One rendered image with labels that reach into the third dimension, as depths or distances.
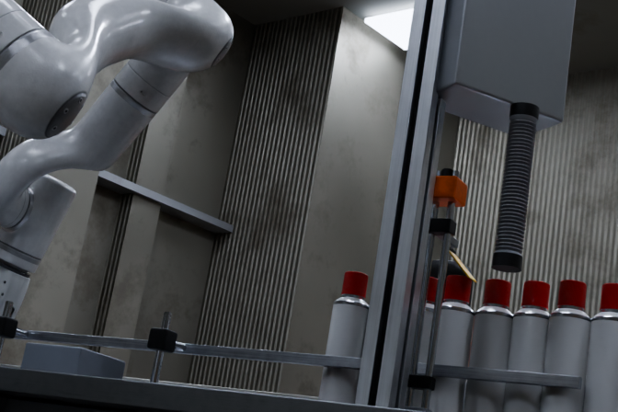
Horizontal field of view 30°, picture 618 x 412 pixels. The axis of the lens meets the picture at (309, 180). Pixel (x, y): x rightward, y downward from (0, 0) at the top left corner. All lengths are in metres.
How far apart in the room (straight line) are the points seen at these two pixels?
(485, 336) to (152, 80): 0.71
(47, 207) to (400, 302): 0.76
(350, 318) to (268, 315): 7.81
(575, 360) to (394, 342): 0.23
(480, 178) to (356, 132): 1.50
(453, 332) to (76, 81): 0.57
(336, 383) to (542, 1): 0.57
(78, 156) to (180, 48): 0.32
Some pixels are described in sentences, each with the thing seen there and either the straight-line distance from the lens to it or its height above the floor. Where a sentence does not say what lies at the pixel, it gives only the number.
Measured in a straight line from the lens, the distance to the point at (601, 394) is 1.43.
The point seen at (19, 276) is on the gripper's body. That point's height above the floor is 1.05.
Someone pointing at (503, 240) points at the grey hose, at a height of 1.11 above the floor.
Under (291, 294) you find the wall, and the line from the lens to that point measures 9.26.
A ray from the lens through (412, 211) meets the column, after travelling 1.41.
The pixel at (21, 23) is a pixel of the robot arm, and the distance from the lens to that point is 1.42.
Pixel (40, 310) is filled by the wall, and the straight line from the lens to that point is 7.95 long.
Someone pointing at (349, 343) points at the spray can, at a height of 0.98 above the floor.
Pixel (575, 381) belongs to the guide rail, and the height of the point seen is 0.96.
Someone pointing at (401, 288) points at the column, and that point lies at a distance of 1.39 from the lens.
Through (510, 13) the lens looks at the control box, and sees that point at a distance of 1.51.
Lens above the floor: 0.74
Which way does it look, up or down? 17 degrees up
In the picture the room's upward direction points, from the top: 10 degrees clockwise
